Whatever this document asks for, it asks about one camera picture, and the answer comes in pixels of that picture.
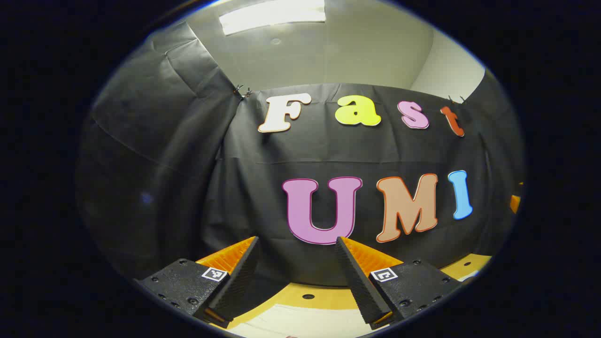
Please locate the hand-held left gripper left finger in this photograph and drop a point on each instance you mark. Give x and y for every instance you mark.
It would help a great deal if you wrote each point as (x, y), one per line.
(239, 281)

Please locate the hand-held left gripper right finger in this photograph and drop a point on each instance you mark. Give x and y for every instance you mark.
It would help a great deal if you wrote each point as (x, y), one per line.
(359, 286)

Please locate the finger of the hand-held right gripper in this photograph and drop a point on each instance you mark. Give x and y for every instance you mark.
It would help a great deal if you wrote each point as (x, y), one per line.
(515, 203)

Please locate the black backdrop cloth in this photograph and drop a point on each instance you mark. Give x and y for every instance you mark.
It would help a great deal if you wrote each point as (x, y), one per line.
(281, 150)

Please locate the ceiling light panel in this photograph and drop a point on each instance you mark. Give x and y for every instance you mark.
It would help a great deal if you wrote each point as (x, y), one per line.
(272, 16)

